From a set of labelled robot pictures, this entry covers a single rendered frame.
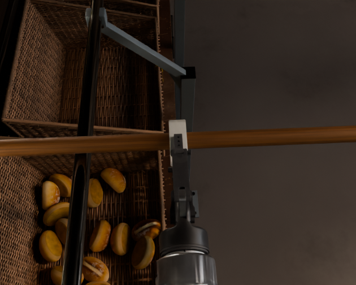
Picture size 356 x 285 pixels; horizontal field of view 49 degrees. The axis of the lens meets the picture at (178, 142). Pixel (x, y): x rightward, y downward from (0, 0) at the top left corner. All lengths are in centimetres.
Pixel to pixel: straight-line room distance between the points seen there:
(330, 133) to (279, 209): 128
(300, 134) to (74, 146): 39
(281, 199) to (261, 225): 17
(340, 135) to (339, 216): 134
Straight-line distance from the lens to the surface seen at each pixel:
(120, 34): 100
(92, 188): 129
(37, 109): 143
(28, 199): 131
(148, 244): 119
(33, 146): 72
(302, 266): 193
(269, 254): 190
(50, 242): 126
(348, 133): 75
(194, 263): 57
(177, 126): 69
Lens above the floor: 179
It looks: 58 degrees down
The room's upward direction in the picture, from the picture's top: straight up
